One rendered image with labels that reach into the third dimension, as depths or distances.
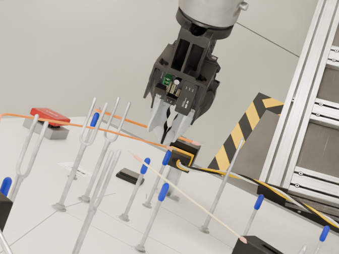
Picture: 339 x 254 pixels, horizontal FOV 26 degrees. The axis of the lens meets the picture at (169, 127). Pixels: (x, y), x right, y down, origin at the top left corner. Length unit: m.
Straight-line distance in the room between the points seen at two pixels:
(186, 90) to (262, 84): 1.83
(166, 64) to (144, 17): 2.03
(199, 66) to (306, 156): 1.41
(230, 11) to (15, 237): 0.35
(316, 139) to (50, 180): 1.45
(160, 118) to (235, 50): 1.84
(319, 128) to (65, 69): 0.98
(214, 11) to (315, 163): 1.45
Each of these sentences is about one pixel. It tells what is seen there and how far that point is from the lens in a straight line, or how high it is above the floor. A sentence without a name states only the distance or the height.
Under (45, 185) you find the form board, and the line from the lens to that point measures 0.96.
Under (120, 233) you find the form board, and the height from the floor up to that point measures 1.26.
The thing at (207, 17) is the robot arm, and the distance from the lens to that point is 0.86.
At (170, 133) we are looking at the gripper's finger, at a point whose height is 1.23.
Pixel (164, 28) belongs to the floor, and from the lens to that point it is 2.89.
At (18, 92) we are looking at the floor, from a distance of 2.73.
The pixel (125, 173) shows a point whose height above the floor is 1.11.
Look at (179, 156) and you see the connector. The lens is 1.06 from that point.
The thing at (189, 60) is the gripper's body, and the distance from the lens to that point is 0.90.
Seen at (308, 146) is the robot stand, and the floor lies 0.21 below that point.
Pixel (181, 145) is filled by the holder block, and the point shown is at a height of 1.16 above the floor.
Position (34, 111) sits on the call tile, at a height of 1.11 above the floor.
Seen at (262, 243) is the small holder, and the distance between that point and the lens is 0.82.
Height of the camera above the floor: 2.04
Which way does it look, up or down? 52 degrees down
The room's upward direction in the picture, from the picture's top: straight up
